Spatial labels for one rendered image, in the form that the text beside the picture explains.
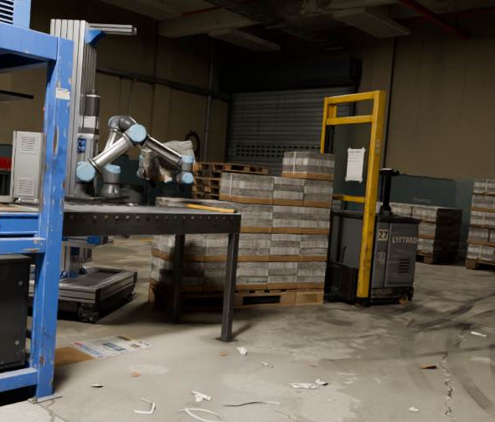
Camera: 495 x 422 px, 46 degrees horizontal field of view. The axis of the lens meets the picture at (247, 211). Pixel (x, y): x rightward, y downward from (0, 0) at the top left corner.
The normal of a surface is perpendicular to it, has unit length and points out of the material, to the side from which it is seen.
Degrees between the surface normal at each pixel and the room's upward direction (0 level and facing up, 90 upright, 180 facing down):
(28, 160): 90
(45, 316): 90
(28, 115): 90
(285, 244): 89
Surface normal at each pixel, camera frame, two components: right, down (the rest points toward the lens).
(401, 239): 0.50, 0.08
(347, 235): -0.87, -0.04
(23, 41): 0.74, 0.09
